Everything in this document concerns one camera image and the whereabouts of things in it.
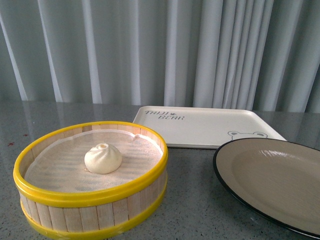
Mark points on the white steamed bun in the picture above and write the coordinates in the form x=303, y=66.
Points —
x=103, y=159

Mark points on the beige plate with black rim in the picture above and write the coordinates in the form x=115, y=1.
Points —
x=278, y=179

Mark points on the cream rectangular bear tray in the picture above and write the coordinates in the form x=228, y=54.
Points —
x=203, y=128

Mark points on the yellow rimmed bamboo steamer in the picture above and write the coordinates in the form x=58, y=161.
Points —
x=90, y=215

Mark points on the white steamer liner cloth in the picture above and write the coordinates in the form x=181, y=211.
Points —
x=61, y=167

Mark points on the grey pleated curtain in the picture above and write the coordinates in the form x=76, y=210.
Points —
x=233, y=54

